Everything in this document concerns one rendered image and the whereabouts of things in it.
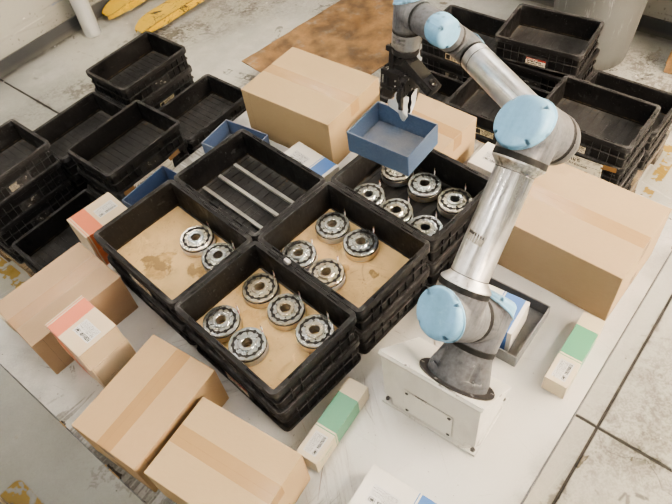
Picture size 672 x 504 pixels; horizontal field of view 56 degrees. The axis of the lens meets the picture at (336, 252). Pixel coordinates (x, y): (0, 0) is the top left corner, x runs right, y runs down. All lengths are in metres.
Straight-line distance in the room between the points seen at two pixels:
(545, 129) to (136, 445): 1.16
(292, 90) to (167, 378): 1.14
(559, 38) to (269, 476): 2.46
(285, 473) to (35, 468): 1.46
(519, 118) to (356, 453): 0.91
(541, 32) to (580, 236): 1.66
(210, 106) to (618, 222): 2.04
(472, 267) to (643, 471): 1.38
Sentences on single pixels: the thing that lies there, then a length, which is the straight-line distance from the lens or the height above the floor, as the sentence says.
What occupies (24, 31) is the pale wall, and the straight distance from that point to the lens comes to 4.82.
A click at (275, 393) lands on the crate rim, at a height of 0.93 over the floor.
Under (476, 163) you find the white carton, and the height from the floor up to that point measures 0.79.
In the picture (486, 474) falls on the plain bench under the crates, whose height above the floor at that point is 0.70.
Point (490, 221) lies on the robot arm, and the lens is 1.33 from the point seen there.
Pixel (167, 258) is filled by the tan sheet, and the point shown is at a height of 0.83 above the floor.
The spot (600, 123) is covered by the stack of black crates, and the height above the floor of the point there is 0.49.
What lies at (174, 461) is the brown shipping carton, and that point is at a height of 0.86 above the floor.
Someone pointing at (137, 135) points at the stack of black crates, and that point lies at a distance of 3.02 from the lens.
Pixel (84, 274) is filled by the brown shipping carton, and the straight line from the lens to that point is 2.01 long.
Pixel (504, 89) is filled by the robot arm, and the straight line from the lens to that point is 1.55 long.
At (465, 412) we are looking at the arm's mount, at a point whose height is 0.90.
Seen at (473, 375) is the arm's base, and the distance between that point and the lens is 1.50.
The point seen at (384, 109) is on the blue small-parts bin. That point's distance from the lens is 1.85.
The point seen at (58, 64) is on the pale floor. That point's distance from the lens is 4.71.
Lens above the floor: 2.27
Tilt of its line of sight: 51 degrees down
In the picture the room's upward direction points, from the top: 9 degrees counter-clockwise
